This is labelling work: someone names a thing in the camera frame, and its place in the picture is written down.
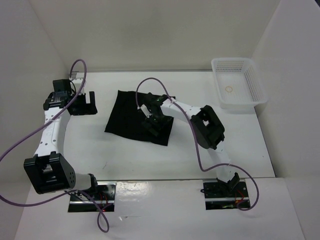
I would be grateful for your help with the white plastic perforated basket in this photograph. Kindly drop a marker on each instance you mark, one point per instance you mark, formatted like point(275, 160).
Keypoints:
point(242, 75)

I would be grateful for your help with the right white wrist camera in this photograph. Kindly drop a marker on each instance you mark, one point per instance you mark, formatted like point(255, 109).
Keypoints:
point(143, 109)

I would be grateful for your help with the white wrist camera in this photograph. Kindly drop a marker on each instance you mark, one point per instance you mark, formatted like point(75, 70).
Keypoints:
point(143, 109)
point(75, 83)

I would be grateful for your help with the orange ring basket mark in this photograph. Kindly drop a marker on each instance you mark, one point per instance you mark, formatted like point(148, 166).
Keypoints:
point(228, 89)

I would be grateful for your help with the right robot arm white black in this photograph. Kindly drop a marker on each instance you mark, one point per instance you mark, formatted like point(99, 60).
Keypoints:
point(207, 130)

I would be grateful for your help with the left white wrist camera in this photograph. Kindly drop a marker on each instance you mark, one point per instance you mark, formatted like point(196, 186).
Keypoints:
point(75, 83)

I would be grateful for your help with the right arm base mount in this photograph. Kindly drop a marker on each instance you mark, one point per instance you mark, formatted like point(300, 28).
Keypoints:
point(217, 197)

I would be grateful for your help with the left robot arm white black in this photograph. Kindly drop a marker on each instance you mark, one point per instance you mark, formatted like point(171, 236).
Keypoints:
point(84, 182)

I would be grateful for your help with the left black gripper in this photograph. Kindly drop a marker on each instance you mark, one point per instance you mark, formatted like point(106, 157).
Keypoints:
point(88, 108)

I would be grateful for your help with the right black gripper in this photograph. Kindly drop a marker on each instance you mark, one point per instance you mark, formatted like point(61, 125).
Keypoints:
point(149, 123)

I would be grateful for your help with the black skirt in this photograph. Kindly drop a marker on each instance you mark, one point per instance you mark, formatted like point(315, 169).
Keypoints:
point(125, 121)

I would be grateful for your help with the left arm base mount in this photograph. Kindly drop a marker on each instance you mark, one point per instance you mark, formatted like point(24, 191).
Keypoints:
point(104, 198)

